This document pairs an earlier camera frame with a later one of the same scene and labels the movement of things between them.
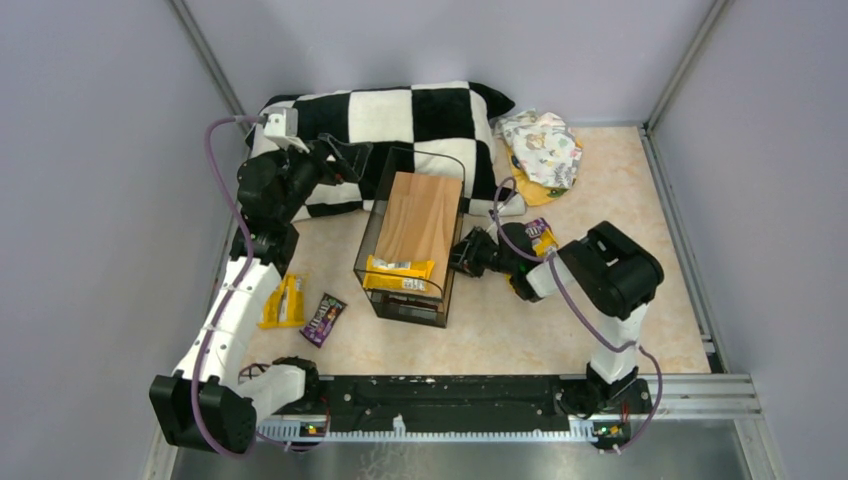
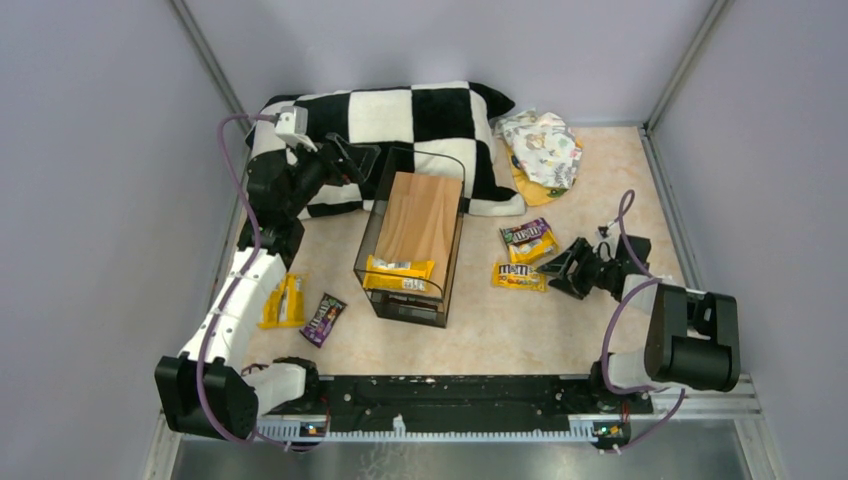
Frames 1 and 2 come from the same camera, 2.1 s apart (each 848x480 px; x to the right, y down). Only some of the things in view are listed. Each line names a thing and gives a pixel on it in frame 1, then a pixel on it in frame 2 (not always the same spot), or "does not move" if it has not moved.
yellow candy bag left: (285, 306) does not move
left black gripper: (328, 163) does not move
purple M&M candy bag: (322, 319) does not move
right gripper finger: (467, 256) to (570, 285)
